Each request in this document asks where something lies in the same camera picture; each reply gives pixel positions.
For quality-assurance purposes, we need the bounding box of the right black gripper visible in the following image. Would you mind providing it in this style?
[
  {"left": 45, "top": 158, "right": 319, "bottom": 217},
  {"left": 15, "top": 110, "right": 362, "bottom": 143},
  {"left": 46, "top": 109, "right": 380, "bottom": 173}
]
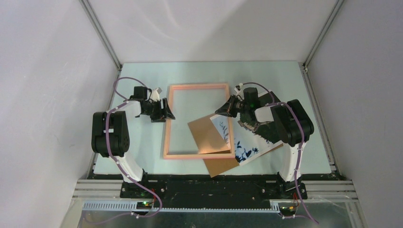
[{"left": 215, "top": 94, "right": 249, "bottom": 118}]

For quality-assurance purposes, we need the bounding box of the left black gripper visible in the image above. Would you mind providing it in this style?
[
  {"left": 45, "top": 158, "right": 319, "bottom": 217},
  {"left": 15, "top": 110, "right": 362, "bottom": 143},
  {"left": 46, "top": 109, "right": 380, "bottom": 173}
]
[{"left": 143, "top": 98, "right": 175, "bottom": 123}]

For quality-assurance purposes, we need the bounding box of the clear acrylic sheet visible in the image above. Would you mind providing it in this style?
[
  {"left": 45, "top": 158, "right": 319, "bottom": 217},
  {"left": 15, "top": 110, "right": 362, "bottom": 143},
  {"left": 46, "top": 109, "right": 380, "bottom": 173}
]
[{"left": 171, "top": 88, "right": 231, "bottom": 155}]

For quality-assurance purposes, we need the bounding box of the pink wooden photo frame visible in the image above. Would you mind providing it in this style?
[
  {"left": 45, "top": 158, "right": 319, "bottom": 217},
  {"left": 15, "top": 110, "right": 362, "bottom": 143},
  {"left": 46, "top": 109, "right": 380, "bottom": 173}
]
[{"left": 163, "top": 83, "right": 236, "bottom": 160}]

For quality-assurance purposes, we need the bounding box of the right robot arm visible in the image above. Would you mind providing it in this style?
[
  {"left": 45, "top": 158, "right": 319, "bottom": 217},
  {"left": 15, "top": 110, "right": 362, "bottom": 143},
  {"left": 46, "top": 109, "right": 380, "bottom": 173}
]
[{"left": 214, "top": 87, "right": 314, "bottom": 199}]

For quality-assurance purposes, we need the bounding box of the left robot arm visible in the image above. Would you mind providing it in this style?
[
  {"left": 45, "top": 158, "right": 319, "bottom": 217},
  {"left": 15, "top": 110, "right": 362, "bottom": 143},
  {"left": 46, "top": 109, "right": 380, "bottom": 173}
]
[{"left": 91, "top": 86, "right": 175, "bottom": 198}]

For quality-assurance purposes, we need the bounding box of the Great Wall photo print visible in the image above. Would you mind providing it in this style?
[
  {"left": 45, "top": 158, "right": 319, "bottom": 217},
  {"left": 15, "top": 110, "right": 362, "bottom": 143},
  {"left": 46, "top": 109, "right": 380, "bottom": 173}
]
[{"left": 210, "top": 114, "right": 283, "bottom": 165}]

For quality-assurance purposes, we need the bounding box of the brown cardboard backing board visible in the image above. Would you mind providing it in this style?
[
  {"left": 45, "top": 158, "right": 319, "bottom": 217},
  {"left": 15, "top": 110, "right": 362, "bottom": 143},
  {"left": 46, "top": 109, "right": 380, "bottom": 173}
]
[{"left": 188, "top": 114, "right": 281, "bottom": 177}]

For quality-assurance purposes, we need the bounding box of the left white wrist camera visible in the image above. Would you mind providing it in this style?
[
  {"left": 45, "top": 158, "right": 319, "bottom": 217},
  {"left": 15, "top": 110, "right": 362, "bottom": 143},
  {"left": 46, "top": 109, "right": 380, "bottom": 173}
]
[{"left": 149, "top": 87, "right": 162, "bottom": 102}]

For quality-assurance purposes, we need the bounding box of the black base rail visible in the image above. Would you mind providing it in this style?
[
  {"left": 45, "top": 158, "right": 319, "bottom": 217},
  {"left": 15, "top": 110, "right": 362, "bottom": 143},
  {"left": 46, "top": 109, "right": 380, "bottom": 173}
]
[{"left": 120, "top": 174, "right": 307, "bottom": 209}]

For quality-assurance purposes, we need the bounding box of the right aluminium corner post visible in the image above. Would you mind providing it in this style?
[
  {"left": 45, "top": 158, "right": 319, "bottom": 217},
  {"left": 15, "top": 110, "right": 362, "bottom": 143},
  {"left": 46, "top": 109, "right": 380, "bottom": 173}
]
[{"left": 302, "top": 0, "right": 345, "bottom": 68}]

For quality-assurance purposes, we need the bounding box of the aluminium corner post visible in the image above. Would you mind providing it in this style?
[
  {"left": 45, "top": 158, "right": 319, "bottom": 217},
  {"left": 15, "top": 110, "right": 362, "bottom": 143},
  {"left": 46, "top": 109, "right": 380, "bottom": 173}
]
[
  {"left": 79, "top": 0, "right": 122, "bottom": 71},
  {"left": 302, "top": 0, "right": 345, "bottom": 68}
]

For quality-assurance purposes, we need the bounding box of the left aluminium corner post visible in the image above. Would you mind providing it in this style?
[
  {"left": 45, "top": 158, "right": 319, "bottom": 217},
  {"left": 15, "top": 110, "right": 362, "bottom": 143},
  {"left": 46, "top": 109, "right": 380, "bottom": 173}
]
[{"left": 79, "top": 0, "right": 122, "bottom": 71}]

